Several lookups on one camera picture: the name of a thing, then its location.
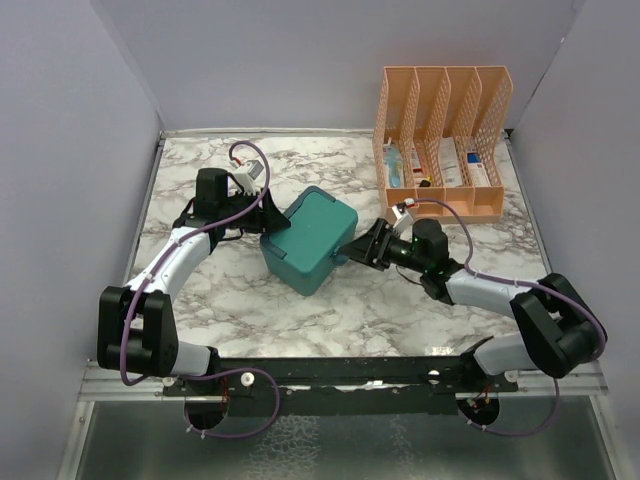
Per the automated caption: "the red white medicine box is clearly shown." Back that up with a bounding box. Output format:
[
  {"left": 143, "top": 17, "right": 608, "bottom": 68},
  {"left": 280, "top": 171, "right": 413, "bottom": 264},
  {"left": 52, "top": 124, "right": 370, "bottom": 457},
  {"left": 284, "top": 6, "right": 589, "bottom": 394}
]
[{"left": 410, "top": 143, "right": 434, "bottom": 188}]

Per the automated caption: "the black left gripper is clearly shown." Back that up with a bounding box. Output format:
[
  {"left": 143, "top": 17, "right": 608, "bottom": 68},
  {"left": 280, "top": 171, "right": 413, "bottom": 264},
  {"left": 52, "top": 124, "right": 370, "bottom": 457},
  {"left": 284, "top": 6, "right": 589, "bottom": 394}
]
[{"left": 221, "top": 187, "right": 291, "bottom": 235}]

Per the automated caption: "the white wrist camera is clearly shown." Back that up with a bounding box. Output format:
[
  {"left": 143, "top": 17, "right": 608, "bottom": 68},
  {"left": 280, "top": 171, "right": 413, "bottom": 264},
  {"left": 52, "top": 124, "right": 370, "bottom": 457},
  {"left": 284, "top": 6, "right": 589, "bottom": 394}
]
[
  {"left": 392, "top": 198, "right": 417, "bottom": 235},
  {"left": 232, "top": 160, "right": 264, "bottom": 195}
]

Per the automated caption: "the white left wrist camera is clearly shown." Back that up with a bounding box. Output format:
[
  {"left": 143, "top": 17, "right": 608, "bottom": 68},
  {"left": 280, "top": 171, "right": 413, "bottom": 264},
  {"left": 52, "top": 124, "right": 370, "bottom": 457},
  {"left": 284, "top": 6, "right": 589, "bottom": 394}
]
[{"left": 232, "top": 160, "right": 264, "bottom": 195}]

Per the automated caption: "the blue toothbrush package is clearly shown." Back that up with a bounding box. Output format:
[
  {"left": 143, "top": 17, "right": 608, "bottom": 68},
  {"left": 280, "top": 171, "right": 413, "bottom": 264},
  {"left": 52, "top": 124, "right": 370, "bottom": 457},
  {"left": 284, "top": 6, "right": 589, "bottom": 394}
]
[{"left": 383, "top": 143, "right": 403, "bottom": 188}]

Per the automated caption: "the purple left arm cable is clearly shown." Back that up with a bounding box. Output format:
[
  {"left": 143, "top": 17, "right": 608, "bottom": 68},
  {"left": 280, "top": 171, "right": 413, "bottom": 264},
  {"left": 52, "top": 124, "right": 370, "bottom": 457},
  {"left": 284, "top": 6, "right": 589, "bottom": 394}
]
[{"left": 119, "top": 141, "right": 281, "bottom": 441}]

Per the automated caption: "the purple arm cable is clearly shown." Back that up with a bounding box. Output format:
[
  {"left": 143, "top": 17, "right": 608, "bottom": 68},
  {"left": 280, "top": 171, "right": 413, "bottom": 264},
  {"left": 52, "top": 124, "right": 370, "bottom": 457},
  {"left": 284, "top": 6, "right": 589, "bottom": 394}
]
[
  {"left": 119, "top": 141, "right": 281, "bottom": 441},
  {"left": 412, "top": 198, "right": 609, "bottom": 436}
]

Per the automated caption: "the orange plastic file organizer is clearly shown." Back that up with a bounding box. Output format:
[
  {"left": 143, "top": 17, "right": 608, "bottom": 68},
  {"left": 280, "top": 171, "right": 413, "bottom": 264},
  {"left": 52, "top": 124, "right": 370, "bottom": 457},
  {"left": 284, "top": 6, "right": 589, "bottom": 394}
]
[{"left": 372, "top": 66, "right": 513, "bottom": 224}]

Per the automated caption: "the green plastic medicine box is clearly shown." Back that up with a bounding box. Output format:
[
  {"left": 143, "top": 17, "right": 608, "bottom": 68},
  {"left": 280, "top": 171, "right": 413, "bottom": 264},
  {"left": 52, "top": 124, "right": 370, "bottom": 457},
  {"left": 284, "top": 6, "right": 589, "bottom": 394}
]
[{"left": 260, "top": 186, "right": 358, "bottom": 296}]

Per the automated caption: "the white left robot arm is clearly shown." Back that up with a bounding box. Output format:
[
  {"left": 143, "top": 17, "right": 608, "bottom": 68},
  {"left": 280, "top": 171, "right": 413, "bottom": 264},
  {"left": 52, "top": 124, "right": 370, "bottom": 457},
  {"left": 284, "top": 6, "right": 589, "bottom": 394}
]
[{"left": 97, "top": 168, "right": 291, "bottom": 395}]

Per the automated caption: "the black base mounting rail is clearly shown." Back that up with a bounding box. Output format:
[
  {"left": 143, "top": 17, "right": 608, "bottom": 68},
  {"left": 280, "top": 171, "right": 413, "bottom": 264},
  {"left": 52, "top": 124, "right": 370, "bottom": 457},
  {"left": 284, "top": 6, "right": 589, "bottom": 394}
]
[{"left": 163, "top": 354, "right": 517, "bottom": 417}]

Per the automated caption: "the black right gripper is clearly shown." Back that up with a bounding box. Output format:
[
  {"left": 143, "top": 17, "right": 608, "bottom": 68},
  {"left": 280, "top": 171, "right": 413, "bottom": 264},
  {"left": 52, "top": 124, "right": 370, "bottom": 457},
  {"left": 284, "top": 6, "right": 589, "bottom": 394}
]
[{"left": 340, "top": 218, "right": 429, "bottom": 274}]

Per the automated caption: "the blue white medicine box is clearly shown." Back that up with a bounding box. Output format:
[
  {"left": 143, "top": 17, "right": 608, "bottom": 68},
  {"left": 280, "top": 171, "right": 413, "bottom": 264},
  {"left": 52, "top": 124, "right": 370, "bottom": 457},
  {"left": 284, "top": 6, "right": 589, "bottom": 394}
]
[{"left": 466, "top": 140, "right": 491, "bottom": 187}]

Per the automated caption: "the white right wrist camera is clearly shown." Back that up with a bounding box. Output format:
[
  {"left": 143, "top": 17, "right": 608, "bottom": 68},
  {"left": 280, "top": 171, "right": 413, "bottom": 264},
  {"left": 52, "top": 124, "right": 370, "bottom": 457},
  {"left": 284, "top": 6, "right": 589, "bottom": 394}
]
[{"left": 392, "top": 198, "right": 417, "bottom": 235}]

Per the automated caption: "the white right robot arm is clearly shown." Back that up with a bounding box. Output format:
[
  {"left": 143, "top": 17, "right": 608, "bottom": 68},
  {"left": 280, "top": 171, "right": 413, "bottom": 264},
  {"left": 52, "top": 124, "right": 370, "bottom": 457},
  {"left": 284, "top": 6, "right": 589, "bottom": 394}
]
[{"left": 339, "top": 219, "right": 607, "bottom": 391}]

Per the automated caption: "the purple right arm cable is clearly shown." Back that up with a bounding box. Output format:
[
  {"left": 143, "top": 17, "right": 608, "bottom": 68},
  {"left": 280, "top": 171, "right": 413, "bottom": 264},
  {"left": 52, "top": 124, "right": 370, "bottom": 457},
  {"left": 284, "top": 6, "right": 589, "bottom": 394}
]
[{"left": 412, "top": 198, "right": 609, "bottom": 436}]

